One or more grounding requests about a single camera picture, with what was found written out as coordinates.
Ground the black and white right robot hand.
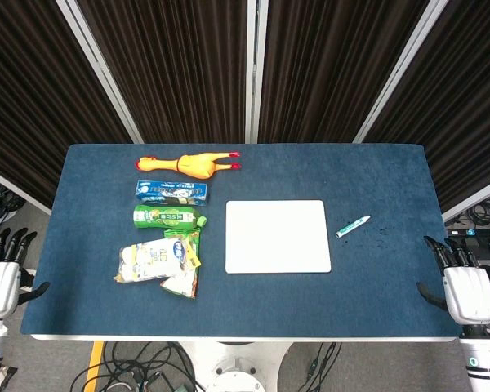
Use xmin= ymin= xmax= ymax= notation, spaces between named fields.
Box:
xmin=416 ymin=235 xmax=490 ymax=326

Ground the silver partition post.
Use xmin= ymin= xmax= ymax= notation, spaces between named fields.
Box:
xmin=56 ymin=0 xmax=145 ymax=144
xmin=352 ymin=0 xmax=451 ymax=144
xmin=244 ymin=0 xmax=270 ymax=144

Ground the yellow rubber chicken toy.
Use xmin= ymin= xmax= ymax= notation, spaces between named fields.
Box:
xmin=134 ymin=151 xmax=243 ymax=180

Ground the blue toothpaste box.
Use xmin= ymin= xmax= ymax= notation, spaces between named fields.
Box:
xmin=135 ymin=180 xmax=209 ymax=207

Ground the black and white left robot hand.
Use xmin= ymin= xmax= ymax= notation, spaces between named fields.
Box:
xmin=0 ymin=227 xmax=51 ymax=322

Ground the blue felt table mat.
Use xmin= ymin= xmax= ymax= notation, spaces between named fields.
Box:
xmin=19 ymin=142 xmax=461 ymax=338

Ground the black cable with inline switch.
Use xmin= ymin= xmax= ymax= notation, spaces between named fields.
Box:
xmin=304 ymin=341 xmax=338 ymax=385

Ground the green and white marker pen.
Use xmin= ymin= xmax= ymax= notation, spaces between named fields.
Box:
xmin=335 ymin=214 xmax=372 ymax=239

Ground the dark ribbed partition panel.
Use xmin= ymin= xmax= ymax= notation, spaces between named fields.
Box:
xmin=257 ymin=0 xmax=432 ymax=144
xmin=77 ymin=0 xmax=248 ymax=144
xmin=363 ymin=0 xmax=490 ymax=214
xmin=0 ymin=0 xmax=134 ymax=207

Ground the green plastic drink bottle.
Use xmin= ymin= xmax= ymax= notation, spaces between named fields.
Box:
xmin=132 ymin=203 xmax=208 ymax=230

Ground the yellow floor tape strip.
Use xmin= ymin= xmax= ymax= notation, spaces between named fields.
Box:
xmin=82 ymin=341 xmax=107 ymax=392

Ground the white rectangular board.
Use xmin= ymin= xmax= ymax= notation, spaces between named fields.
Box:
xmin=225 ymin=199 xmax=332 ymax=275

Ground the white paper towel pack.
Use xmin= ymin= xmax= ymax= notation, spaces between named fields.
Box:
xmin=113 ymin=238 xmax=201 ymax=283

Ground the white table pedestal base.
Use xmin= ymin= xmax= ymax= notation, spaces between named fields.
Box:
xmin=179 ymin=341 xmax=295 ymax=392

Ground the green snack bag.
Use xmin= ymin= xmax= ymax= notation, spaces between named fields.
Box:
xmin=159 ymin=228 xmax=202 ymax=301

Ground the black floor cable bundle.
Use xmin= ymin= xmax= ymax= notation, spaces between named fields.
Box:
xmin=0 ymin=174 xmax=28 ymax=229
xmin=447 ymin=194 xmax=490 ymax=229
xmin=69 ymin=341 xmax=198 ymax=392

